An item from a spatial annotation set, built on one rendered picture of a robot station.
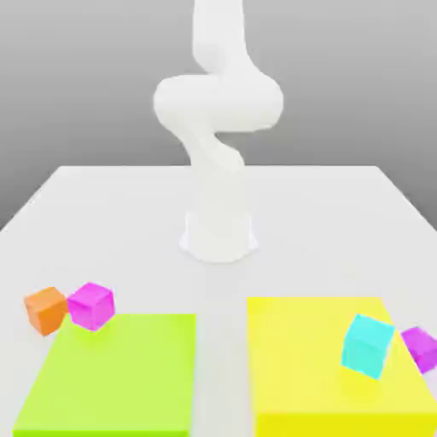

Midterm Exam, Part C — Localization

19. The small magenta cube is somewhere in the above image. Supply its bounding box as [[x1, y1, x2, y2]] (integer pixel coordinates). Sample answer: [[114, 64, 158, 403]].
[[66, 282, 116, 332], [399, 325, 437, 376]]

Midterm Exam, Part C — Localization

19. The small cyan cube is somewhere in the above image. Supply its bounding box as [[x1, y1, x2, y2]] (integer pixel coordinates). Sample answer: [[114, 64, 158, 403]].
[[340, 312, 396, 381]]

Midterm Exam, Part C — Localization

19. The small orange cube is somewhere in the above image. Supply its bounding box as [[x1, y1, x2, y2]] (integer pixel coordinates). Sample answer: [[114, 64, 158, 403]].
[[23, 286, 69, 337]]

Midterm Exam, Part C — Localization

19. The large yellow box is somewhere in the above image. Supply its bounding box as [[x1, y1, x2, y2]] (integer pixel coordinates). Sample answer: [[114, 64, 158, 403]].
[[246, 295, 437, 437]]

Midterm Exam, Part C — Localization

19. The large lime green box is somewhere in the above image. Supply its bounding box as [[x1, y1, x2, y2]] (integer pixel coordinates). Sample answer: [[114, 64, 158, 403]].
[[12, 312, 197, 437]]

